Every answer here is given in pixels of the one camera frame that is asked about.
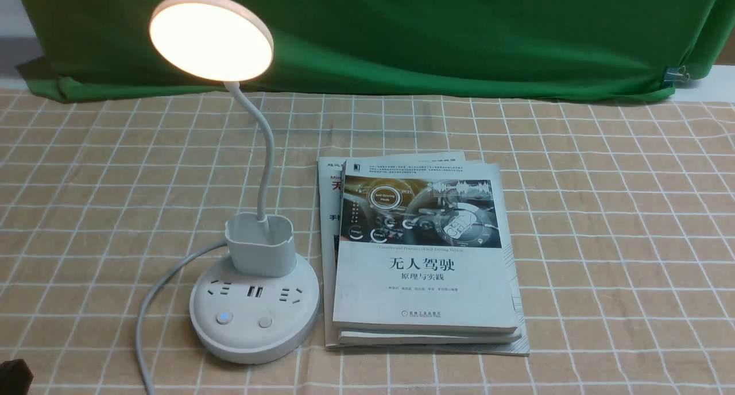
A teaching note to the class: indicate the white round desk lamp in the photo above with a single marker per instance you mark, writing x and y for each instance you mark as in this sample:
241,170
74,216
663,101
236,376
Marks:
259,302

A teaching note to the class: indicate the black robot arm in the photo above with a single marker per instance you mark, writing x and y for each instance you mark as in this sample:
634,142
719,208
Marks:
16,377

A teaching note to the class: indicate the bottom thin white booklet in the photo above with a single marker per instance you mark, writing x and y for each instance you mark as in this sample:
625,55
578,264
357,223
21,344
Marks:
329,184

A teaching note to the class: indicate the top grey self-driving book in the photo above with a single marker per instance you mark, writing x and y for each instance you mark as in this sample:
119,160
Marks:
425,268

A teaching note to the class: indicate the middle white book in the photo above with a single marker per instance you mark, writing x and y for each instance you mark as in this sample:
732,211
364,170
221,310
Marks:
430,338

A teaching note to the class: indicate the checkered orange tablecloth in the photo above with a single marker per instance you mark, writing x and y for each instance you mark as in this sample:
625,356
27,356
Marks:
621,218

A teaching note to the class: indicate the green backdrop cloth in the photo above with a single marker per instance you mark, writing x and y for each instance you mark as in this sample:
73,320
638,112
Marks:
578,50

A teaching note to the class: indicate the metal binder clip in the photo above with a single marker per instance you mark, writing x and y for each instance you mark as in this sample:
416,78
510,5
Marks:
676,75

